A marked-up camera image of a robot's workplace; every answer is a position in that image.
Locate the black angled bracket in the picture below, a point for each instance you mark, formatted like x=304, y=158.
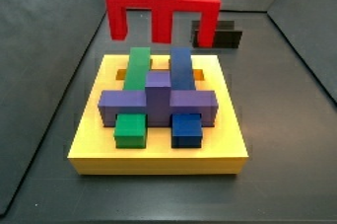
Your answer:
x=227, y=35

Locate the purple E-shaped block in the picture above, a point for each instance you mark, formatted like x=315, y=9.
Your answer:
x=157, y=98

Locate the yellow base board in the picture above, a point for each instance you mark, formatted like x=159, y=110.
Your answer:
x=95, y=156

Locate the red E-shaped block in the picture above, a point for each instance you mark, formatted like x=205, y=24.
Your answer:
x=163, y=10

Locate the green rectangular block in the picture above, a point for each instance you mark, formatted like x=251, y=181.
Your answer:
x=131, y=123

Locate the blue rectangular block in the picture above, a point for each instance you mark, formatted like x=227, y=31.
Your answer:
x=185, y=119

